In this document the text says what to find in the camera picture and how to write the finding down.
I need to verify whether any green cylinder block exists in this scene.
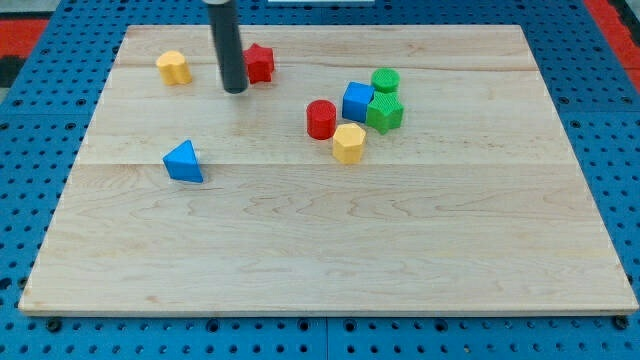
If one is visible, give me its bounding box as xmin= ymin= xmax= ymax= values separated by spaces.
xmin=371 ymin=68 xmax=400 ymax=93

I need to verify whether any blue cube block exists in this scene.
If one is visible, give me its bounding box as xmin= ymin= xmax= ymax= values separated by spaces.
xmin=342 ymin=82 xmax=374 ymax=123

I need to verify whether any yellow hexagon block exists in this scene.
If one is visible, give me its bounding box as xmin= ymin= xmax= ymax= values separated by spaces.
xmin=332 ymin=123 xmax=366 ymax=164

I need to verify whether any red cylinder block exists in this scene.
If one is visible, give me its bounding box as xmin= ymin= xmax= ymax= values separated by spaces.
xmin=306 ymin=99 xmax=337 ymax=140

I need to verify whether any blue triangle block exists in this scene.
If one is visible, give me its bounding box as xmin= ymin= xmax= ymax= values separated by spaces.
xmin=162 ymin=140 xmax=204 ymax=183

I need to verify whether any light wooden board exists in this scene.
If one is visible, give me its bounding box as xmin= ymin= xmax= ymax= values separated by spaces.
xmin=19 ymin=25 xmax=638 ymax=317

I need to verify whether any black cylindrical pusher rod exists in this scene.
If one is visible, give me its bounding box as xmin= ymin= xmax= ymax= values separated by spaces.
xmin=203 ymin=0 xmax=248 ymax=94

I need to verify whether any red star block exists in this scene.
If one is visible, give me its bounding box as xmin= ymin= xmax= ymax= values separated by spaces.
xmin=243 ymin=43 xmax=275 ymax=84

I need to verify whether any yellow heart block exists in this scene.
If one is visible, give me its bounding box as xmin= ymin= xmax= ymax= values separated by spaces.
xmin=155 ymin=50 xmax=192 ymax=86

